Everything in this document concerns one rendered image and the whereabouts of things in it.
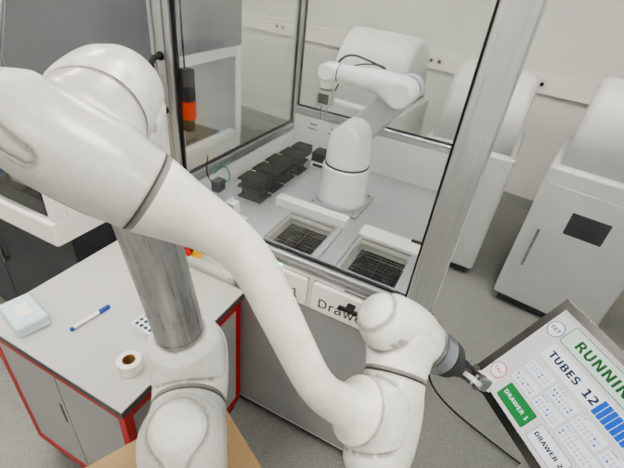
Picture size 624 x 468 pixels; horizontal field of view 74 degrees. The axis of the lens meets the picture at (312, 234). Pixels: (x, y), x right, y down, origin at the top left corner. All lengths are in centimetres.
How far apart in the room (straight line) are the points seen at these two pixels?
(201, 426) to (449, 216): 75
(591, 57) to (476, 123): 319
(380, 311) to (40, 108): 50
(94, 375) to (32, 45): 101
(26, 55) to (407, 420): 145
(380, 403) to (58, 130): 52
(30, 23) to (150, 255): 104
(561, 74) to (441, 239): 318
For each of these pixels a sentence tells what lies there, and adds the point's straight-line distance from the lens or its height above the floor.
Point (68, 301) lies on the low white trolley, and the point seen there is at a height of 76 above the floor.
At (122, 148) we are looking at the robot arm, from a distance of 47.
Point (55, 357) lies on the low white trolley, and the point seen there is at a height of 76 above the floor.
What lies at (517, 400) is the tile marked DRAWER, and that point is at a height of 101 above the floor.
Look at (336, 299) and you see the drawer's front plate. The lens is 138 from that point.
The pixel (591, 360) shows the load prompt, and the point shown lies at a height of 115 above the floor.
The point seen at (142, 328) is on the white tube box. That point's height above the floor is 80.
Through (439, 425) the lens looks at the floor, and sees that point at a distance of 231.
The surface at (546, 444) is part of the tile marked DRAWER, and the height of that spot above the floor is 101.
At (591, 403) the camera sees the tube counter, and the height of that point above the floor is 111.
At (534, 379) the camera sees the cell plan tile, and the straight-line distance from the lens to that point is 117.
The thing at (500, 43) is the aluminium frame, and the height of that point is 172.
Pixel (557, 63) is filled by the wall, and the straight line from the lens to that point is 420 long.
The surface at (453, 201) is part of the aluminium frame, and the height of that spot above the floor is 136.
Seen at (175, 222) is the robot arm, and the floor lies 157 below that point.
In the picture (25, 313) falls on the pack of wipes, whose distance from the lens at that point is 161.
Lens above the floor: 184
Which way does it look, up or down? 34 degrees down
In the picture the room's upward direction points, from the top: 7 degrees clockwise
